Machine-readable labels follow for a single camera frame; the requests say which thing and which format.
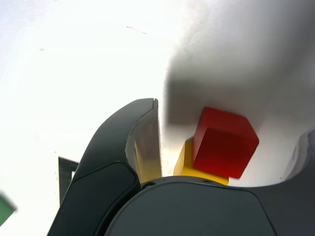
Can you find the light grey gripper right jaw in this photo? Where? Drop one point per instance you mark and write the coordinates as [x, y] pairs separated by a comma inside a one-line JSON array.
[[197, 211]]

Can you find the black tape square outline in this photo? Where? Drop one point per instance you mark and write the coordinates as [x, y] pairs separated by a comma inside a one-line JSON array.
[[64, 172]]

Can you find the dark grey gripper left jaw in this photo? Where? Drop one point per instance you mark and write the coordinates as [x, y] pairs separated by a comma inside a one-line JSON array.
[[103, 159]]

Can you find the red cube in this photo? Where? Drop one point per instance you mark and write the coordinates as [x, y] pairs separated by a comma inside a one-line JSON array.
[[221, 147]]

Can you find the green cube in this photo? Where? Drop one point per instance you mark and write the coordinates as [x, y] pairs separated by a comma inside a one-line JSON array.
[[5, 209]]

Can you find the yellow cube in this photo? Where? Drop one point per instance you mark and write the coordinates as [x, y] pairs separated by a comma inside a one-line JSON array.
[[183, 164]]

